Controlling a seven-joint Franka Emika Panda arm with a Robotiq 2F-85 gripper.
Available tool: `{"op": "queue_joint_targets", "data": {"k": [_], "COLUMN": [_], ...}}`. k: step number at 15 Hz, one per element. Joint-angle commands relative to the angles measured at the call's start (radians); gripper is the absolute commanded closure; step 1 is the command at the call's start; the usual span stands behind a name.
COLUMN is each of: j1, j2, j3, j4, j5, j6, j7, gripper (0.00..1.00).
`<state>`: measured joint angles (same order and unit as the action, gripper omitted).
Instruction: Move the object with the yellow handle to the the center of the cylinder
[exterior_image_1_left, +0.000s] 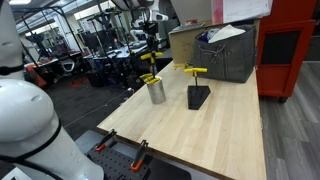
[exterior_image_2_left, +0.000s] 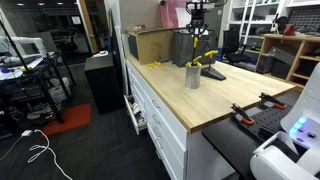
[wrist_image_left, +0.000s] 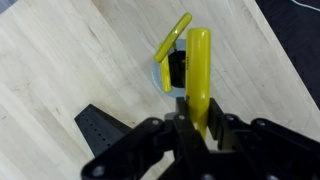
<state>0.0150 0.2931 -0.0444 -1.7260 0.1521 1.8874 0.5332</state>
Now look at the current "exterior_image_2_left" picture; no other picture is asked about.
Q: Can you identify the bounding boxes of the grey storage bin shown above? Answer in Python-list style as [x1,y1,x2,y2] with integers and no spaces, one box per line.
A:
[171,29,217,68]

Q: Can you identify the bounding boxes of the white plastic bag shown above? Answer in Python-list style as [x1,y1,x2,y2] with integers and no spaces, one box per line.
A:
[47,77,72,105]

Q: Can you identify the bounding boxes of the red tool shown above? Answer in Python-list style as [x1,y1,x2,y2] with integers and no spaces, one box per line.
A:
[282,23,296,37]

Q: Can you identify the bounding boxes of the wooden door frame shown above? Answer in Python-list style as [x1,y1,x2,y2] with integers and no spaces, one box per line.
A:
[76,0,100,55]

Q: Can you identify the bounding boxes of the large yellow handle hex key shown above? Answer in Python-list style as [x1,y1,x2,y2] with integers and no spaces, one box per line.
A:
[193,55,203,68]

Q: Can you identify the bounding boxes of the brown cardboard box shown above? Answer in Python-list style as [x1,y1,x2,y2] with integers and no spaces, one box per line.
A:
[126,29,175,66]

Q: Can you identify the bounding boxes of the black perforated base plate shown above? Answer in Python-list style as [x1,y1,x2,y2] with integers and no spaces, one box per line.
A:
[201,91,302,180]

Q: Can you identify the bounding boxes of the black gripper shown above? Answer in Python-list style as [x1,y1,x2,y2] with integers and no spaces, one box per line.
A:
[185,1,212,36]

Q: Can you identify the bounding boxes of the wooden shelf unit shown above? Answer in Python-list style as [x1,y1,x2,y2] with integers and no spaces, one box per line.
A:
[254,33,320,90]

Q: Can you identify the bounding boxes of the black tripod pole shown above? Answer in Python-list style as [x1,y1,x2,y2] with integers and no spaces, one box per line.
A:
[0,19,33,73]

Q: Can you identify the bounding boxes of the white cable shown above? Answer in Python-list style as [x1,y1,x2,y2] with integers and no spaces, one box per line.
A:
[0,128,73,180]

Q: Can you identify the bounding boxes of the black orange bar clamp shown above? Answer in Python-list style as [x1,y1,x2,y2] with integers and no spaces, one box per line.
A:
[230,102,256,127]
[258,92,287,111]

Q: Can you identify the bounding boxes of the white item on cabinet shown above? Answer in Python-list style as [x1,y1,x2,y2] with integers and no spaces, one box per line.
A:
[91,50,110,59]

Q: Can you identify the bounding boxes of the black square box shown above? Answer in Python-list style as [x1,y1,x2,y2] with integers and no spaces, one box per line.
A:
[256,53,275,75]

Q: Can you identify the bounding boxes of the white paper sheet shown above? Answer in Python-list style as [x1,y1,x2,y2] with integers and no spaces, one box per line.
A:
[175,6,200,29]

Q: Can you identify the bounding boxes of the open white drawer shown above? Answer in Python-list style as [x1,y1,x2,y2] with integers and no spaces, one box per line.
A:
[123,94,149,136]

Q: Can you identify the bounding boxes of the black hex key stand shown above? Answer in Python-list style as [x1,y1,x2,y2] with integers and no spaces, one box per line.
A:
[200,66,227,82]

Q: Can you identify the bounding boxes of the pink plastic bag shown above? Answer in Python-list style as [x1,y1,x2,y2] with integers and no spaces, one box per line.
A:
[160,0,203,30]

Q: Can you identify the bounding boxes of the black office chair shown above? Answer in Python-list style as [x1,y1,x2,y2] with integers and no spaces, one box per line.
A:
[221,29,255,66]

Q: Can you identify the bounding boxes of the dark parts drawer organizer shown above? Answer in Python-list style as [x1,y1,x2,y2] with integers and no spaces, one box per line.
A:
[287,5,320,35]

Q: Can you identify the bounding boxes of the grey box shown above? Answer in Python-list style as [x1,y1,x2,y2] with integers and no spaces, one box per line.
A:
[267,46,297,67]

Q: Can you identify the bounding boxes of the dark flat board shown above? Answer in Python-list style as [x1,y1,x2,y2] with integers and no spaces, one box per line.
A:
[126,25,198,35]

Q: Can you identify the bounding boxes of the grey metal cylinder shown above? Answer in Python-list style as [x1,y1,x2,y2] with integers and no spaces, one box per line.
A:
[184,63,202,90]

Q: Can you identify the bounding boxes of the white shelf rack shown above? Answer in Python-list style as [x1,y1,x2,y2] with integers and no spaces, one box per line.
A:
[228,0,288,55]

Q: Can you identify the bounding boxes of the white drawer cabinet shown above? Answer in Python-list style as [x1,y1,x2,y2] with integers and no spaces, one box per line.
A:
[125,59,236,180]

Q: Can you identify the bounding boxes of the white power adapter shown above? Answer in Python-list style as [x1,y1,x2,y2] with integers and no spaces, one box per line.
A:
[21,129,34,138]

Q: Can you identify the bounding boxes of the yellow T-handle hex key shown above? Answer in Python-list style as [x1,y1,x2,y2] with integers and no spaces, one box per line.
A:
[204,49,220,72]
[191,35,200,63]

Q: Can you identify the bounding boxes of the red floor mat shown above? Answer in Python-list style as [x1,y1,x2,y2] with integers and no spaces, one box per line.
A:
[42,102,93,137]

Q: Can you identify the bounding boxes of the black floor cabinet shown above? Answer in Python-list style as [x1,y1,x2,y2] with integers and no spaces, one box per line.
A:
[83,53,126,116]

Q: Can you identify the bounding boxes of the black low box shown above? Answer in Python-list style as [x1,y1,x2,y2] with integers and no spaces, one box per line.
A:
[271,61,292,80]

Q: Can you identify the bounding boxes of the black metal cart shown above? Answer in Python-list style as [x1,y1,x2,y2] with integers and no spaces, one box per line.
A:
[0,51,76,135]

